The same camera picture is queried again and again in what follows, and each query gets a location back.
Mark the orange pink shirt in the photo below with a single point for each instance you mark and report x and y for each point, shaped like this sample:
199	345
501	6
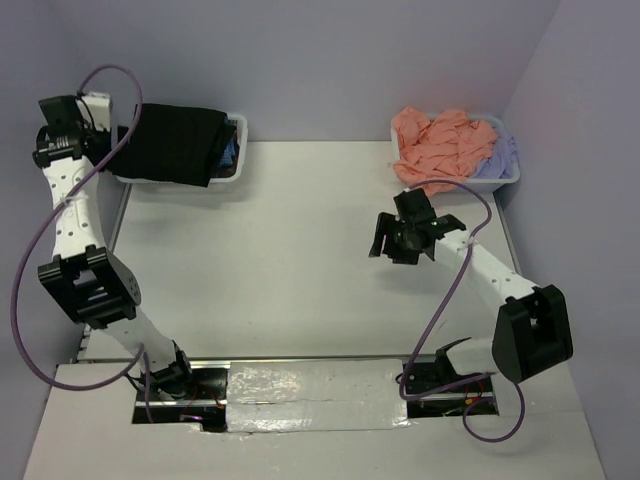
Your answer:
434	151

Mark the lavender shirt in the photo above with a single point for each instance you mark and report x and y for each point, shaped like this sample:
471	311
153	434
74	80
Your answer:
501	164

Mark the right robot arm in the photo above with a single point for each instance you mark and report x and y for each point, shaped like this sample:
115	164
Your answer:
532	332

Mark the blue checkered folded shirt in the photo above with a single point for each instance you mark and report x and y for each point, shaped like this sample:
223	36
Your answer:
230	153

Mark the black long sleeve shirt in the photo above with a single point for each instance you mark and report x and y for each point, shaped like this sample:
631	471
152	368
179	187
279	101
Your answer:
182	145

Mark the right white plastic basket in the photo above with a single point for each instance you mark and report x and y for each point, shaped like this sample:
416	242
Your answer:
490	186

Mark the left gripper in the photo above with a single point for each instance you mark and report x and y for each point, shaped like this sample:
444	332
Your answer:
104	136

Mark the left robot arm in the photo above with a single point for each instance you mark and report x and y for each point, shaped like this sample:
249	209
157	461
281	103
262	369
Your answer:
85	278

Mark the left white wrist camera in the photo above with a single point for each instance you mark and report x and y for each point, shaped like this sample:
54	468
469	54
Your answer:
96	109

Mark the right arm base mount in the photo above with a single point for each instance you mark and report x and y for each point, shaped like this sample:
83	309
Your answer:
436	372

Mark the white plastic basket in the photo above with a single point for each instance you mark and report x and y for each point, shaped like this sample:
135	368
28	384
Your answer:
490	186
242	129

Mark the left white plastic basket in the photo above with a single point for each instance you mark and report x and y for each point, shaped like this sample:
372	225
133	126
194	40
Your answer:
242	129

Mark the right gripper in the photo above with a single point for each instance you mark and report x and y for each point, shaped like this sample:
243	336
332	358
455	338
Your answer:
384	223

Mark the silver foil tape cover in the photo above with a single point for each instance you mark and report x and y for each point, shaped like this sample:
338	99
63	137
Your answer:
328	395

